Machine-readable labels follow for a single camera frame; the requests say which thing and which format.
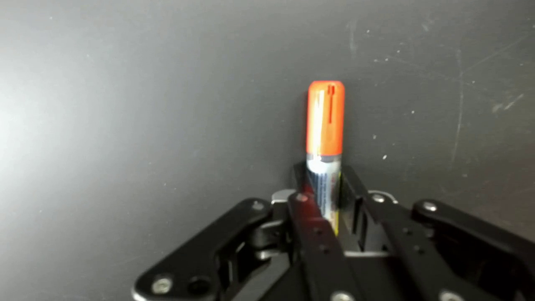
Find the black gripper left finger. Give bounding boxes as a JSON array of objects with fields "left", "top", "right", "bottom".
[{"left": 288, "top": 162, "right": 357, "bottom": 301}]

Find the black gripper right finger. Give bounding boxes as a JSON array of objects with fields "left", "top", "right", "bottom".
[{"left": 340, "top": 167, "right": 484, "bottom": 301}]

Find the white marker with orange cap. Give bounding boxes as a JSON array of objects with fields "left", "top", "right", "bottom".
[{"left": 305, "top": 80, "right": 344, "bottom": 232}]

